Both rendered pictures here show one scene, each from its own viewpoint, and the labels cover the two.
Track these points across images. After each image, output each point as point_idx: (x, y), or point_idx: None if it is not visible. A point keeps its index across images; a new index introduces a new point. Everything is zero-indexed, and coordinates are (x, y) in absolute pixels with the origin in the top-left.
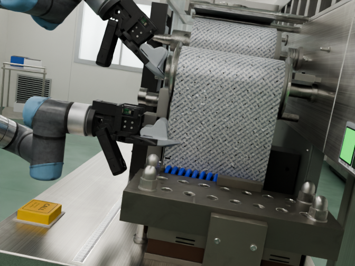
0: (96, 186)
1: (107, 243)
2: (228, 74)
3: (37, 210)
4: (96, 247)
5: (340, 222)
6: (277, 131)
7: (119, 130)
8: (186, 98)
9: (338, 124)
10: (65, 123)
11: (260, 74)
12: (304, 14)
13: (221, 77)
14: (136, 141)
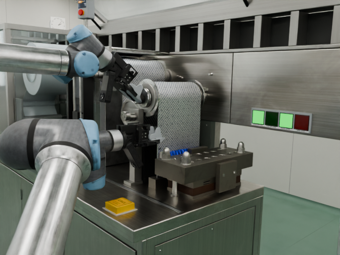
0: None
1: (170, 202)
2: (180, 94)
3: (124, 203)
4: (171, 205)
5: None
6: None
7: (141, 139)
8: (164, 112)
9: (241, 109)
10: (113, 144)
11: (191, 91)
12: (155, 48)
13: (177, 96)
14: (153, 143)
